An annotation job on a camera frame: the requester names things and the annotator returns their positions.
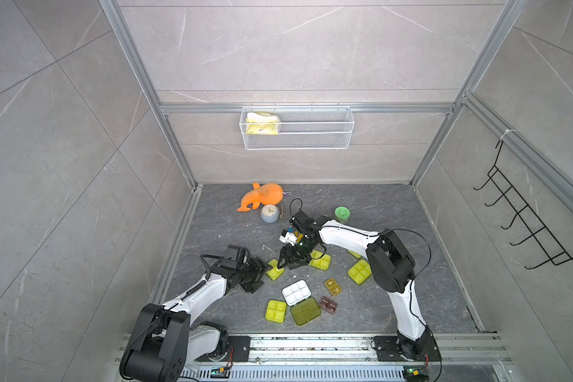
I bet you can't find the small yellow clear pillbox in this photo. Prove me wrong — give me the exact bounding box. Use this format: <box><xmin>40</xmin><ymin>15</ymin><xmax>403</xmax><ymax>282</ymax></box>
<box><xmin>324</xmin><ymin>278</ymin><xmax>342</xmax><ymax>296</ymax></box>

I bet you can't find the green lidded jar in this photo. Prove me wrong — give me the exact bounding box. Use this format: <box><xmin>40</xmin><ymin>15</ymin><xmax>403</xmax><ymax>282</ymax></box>
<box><xmin>334</xmin><ymin>206</ymin><xmax>351</xmax><ymax>224</ymax></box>

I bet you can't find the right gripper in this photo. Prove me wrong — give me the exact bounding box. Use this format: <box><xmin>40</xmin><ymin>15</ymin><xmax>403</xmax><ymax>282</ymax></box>
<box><xmin>276</xmin><ymin>235</ymin><xmax>318</xmax><ymax>269</ymax></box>

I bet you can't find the metal base rail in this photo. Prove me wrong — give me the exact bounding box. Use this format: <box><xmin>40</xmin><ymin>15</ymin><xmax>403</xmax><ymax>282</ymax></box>
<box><xmin>107</xmin><ymin>333</ymin><xmax>521</xmax><ymax>382</ymax></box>

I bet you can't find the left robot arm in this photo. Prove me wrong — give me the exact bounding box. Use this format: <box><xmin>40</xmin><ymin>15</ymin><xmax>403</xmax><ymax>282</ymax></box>
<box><xmin>119</xmin><ymin>244</ymin><xmax>271</xmax><ymax>381</ymax></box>

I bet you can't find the small green pillbox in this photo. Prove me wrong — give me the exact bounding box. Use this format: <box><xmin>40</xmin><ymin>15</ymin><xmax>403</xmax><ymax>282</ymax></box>
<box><xmin>347</xmin><ymin>250</ymin><xmax>362</xmax><ymax>259</ymax></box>

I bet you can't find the orange whale toy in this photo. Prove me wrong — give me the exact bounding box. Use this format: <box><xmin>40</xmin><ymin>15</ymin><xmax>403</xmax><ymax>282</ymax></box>
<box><xmin>237</xmin><ymin>183</ymin><xmax>287</xmax><ymax>212</ymax></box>

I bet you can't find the green four-cell pillbox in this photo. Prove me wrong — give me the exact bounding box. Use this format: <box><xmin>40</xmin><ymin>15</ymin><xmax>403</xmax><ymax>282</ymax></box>
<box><xmin>266</xmin><ymin>259</ymin><xmax>285</xmax><ymax>281</ymax></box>

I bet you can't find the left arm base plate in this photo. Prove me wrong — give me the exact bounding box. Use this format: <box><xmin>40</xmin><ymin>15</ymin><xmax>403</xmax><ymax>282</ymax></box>
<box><xmin>197</xmin><ymin>335</ymin><xmax>251</xmax><ymax>362</ymax></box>

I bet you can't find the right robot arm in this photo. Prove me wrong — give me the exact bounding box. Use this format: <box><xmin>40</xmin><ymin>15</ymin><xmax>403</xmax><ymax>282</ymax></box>
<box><xmin>279</xmin><ymin>210</ymin><xmax>435</xmax><ymax>361</ymax></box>

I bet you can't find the green lid six-cell pillbox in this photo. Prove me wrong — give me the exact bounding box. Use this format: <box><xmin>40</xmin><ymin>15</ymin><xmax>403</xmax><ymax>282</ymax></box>
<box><xmin>309</xmin><ymin>251</ymin><xmax>331</xmax><ymax>271</ymax></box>

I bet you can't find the dark red small pillbox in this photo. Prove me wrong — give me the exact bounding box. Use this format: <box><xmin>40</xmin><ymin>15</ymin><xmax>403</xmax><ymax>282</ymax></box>
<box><xmin>318</xmin><ymin>296</ymin><xmax>338</xmax><ymax>314</ymax></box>

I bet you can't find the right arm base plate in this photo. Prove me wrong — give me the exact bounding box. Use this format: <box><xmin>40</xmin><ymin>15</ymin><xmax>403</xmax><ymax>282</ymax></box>
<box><xmin>370</xmin><ymin>334</ymin><xmax>442</xmax><ymax>362</ymax></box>

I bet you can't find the black wall hook rack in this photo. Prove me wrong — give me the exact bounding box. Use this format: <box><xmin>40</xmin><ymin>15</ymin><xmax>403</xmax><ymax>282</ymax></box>
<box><xmin>473</xmin><ymin>140</ymin><xmax>573</xmax><ymax>271</ymax></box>

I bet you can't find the white wire wall basket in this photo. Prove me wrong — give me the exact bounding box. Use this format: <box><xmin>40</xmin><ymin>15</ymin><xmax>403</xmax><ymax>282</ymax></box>
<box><xmin>239</xmin><ymin>105</ymin><xmax>355</xmax><ymax>151</ymax></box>

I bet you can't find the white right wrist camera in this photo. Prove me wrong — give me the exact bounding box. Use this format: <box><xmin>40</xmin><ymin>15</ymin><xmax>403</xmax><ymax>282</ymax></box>
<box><xmin>279</xmin><ymin>228</ymin><xmax>300</xmax><ymax>246</ymax></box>

